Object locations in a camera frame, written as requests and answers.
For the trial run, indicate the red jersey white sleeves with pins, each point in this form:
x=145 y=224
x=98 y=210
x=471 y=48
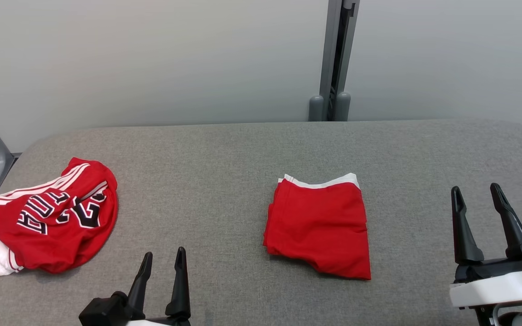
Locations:
x=52 y=240

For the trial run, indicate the grey metal partition post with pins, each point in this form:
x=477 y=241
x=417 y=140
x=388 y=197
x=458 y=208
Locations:
x=329 y=45

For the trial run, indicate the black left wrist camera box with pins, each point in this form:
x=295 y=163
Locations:
x=102 y=312

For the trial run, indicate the red shorts white side stripes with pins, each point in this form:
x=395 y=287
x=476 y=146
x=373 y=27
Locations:
x=320 y=226

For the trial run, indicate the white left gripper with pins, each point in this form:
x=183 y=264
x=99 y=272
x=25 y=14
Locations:
x=161 y=322

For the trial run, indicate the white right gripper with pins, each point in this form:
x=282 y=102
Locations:
x=496 y=287

